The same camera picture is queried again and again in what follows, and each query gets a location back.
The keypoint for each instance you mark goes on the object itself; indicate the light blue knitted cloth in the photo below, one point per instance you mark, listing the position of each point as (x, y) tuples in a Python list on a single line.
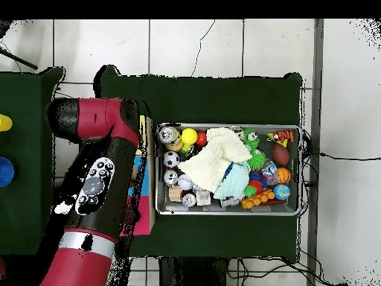
[(235, 183)]

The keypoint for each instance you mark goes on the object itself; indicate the wooden box with three holes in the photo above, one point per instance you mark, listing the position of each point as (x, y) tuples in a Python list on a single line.
[(148, 178)]

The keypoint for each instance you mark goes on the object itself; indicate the shallow mesh bin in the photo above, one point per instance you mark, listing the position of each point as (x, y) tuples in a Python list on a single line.
[(268, 209)]

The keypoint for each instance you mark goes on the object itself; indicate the brown mini football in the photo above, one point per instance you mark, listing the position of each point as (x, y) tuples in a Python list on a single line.
[(280, 155)]

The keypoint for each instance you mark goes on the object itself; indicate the blue plastic cup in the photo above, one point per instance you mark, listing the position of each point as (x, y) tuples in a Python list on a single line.
[(6, 172)]

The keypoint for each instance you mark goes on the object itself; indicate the silver drink can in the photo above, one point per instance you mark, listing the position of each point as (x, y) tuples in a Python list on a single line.
[(171, 178)]

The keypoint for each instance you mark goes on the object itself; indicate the orange mini basketball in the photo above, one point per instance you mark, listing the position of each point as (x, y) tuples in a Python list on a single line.
[(282, 175)]

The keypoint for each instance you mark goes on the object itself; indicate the printed drink can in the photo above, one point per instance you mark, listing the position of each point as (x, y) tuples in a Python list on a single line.
[(169, 135)]

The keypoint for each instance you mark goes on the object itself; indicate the black and white soccer ball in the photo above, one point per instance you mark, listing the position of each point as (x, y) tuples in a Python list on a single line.
[(171, 159)]

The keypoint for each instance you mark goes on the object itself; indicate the cream knitted cloth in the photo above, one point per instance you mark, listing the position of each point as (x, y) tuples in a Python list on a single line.
[(211, 166)]

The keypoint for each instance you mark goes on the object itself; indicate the crushed clear plastic bottle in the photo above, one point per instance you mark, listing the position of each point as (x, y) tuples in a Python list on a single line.
[(269, 172)]

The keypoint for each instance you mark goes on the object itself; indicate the white baseball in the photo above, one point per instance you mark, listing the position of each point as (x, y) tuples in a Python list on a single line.
[(185, 181)]

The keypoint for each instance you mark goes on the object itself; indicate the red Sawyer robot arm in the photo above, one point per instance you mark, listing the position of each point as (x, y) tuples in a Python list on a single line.
[(98, 119)]

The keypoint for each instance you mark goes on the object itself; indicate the blue green globe ball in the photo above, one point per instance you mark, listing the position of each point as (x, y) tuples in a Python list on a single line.
[(281, 192)]

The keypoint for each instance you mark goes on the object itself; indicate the dark thin rod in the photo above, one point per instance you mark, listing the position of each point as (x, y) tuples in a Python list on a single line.
[(20, 60)]

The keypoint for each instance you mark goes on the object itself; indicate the yellow tennis ball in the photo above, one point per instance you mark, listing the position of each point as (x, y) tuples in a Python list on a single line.
[(189, 136)]

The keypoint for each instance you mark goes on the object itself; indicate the yellow plastic cup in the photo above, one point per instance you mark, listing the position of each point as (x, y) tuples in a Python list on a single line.
[(4, 122)]

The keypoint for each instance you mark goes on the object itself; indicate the dark green tablecloth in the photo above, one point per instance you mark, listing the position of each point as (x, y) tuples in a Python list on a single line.
[(208, 101), (23, 178)]

